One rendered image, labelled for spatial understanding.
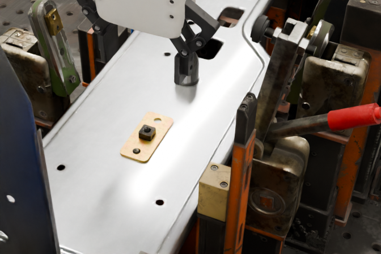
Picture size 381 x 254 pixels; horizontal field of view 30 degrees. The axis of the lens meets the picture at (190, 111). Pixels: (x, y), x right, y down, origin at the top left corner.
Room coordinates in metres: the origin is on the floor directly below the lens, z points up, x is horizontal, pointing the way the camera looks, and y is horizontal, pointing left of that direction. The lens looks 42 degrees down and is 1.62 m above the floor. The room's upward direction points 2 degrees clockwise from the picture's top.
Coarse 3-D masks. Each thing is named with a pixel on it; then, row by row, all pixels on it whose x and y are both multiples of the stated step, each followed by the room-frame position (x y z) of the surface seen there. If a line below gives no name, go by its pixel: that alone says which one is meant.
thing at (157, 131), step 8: (152, 112) 0.68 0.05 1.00; (144, 120) 0.66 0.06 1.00; (152, 120) 0.66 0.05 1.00; (168, 120) 0.66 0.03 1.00; (136, 128) 0.64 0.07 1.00; (152, 128) 0.64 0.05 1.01; (160, 128) 0.65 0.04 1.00; (168, 128) 0.65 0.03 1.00; (136, 136) 0.63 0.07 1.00; (144, 136) 0.63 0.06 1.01; (152, 136) 0.63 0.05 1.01; (160, 136) 0.63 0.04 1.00; (128, 144) 0.62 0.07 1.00; (136, 144) 0.62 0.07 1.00; (144, 144) 0.62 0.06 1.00; (152, 144) 0.62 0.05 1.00; (120, 152) 0.60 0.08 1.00; (128, 152) 0.60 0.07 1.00; (144, 152) 0.60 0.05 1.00; (152, 152) 0.60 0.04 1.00; (144, 160) 0.59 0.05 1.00
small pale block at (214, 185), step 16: (208, 176) 0.51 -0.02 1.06; (224, 176) 0.51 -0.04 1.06; (208, 192) 0.50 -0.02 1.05; (224, 192) 0.49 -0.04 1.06; (208, 208) 0.50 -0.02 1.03; (224, 208) 0.49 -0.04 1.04; (208, 224) 0.50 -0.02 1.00; (224, 224) 0.49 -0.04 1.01; (208, 240) 0.50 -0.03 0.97; (224, 240) 0.50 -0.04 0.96
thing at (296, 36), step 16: (256, 32) 0.57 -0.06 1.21; (272, 32) 0.58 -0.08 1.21; (288, 32) 0.58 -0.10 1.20; (304, 32) 0.57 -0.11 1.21; (288, 48) 0.55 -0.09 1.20; (304, 48) 0.56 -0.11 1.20; (272, 64) 0.56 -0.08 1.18; (288, 64) 0.55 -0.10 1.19; (272, 80) 0.56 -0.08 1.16; (288, 80) 0.58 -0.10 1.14; (272, 96) 0.56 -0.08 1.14; (256, 112) 0.56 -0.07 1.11; (272, 112) 0.56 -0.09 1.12; (256, 128) 0.56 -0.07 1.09
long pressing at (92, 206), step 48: (240, 0) 0.95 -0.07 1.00; (144, 48) 0.81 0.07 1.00; (240, 48) 0.82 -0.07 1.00; (96, 96) 0.71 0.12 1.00; (144, 96) 0.71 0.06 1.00; (192, 96) 0.71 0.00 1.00; (240, 96) 0.72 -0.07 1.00; (48, 144) 0.61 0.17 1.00; (96, 144) 0.62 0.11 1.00; (192, 144) 0.62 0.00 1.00; (96, 192) 0.54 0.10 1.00; (144, 192) 0.54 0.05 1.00; (192, 192) 0.54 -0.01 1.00; (96, 240) 0.47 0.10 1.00; (144, 240) 0.47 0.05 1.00
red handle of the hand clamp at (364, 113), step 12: (348, 108) 0.55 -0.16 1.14; (360, 108) 0.54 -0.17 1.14; (372, 108) 0.53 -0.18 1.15; (300, 120) 0.56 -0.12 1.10; (312, 120) 0.56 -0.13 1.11; (324, 120) 0.55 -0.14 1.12; (336, 120) 0.54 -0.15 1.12; (348, 120) 0.53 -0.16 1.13; (360, 120) 0.53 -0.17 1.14; (372, 120) 0.52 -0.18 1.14; (276, 132) 0.56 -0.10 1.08; (288, 132) 0.56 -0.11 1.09; (300, 132) 0.55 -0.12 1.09; (312, 132) 0.55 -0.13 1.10
